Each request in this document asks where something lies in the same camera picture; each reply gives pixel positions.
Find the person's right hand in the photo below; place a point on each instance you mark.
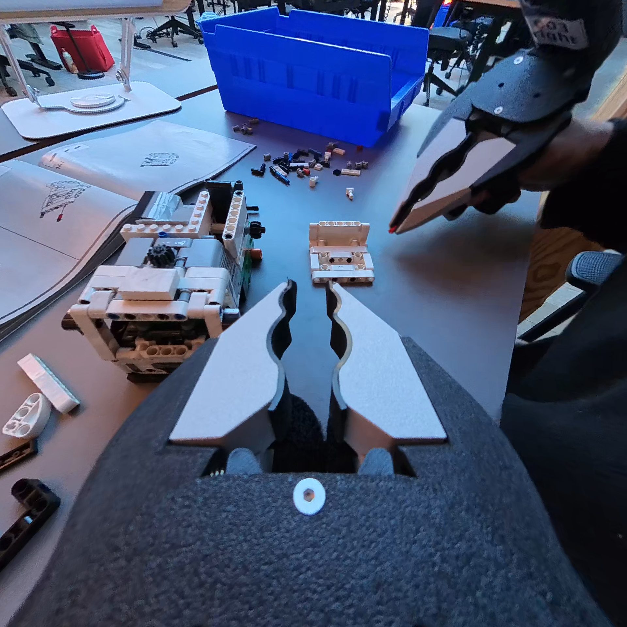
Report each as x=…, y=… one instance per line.
x=563, y=156

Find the person's right forearm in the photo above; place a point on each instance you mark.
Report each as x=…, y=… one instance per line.
x=597, y=210

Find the white studded lego plate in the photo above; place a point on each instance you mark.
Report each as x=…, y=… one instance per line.
x=49, y=382

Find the open instruction booklet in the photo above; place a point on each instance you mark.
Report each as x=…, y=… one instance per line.
x=73, y=225

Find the white lego frame assembly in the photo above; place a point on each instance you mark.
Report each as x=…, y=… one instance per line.
x=317, y=264

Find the black mesh chair armrest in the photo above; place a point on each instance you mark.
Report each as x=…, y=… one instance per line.
x=588, y=269

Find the blue plastic bin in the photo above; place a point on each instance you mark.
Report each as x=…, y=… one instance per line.
x=303, y=73

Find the black angled lego liftarm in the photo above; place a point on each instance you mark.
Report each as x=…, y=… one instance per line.
x=41, y=504

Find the red plastic bin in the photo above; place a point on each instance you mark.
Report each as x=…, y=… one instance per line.
x=83, y=46

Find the wooden board tabletop stand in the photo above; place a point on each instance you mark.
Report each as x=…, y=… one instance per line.
x=147, y=105

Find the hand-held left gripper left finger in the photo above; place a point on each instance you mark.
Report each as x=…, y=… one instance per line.
x=230, y=387

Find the white curved lego panel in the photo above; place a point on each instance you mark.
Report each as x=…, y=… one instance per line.
x=39, y=409

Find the black office chair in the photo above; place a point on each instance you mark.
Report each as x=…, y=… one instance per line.
x=174, y=29
x=450, y=44

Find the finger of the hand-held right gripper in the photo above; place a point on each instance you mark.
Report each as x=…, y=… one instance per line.
x=455, y=191
x=443, y=137

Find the lego truck model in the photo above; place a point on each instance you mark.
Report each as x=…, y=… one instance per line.
x=147, y=284

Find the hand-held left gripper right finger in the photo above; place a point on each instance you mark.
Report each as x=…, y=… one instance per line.
x=392, y=392

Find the pile of small lego pieces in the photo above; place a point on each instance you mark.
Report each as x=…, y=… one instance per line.
x=299, y=164

